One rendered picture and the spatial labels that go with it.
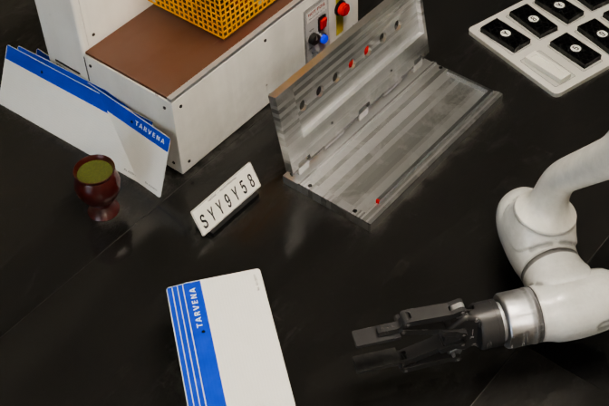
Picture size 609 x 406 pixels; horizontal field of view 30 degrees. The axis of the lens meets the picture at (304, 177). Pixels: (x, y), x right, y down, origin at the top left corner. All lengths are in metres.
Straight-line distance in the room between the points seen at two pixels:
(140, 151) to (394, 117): 0.50
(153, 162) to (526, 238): 0.71
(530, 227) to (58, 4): 0.95
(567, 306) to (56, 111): 1.08
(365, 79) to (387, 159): 0.17
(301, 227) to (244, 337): 0.35
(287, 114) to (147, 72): 0.27
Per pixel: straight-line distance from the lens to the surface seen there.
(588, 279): 1.83
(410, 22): 2.30
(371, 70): 2.23
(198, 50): 2.15
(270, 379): 1.75
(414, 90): 2.31
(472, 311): 1.78
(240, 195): 2.10
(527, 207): 1.87
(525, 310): 1.79
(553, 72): 2.37
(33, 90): 2.34
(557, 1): 2.56
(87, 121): 2.25
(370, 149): 2.18
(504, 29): 2.47
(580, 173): 1.71
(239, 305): 1.83
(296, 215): 2.09
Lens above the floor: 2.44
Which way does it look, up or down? 46 degrees down
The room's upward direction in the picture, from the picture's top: 3 degrees counter-clockwise
